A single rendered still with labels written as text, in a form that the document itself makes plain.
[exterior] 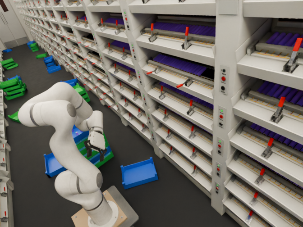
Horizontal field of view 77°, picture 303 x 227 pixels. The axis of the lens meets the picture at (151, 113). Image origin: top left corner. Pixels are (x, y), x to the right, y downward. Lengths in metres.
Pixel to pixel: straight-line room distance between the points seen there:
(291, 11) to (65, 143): 0.88
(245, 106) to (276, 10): 0.36
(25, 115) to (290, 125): 0.96
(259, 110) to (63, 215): 1.61
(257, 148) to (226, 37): 0.49
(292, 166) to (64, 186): 0.98
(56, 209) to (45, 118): 1.22
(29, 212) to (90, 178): 1.16
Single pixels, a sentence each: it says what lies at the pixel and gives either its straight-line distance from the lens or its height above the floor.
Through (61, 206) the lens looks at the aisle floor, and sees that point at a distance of 1.93.
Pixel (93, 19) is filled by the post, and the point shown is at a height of 1.21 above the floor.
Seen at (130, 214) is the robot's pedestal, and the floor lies 0.28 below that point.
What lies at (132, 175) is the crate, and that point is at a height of 0.00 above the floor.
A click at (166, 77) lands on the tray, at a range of 1.12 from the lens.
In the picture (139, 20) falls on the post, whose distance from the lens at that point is 1.27.
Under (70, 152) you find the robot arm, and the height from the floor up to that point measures 0.86.
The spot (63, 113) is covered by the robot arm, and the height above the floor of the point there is 1.06.
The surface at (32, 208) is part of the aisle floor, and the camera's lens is 2.09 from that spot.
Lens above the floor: 1.42
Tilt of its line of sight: 35 degrees down
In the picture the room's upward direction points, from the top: 12 degrees counter-clockwise
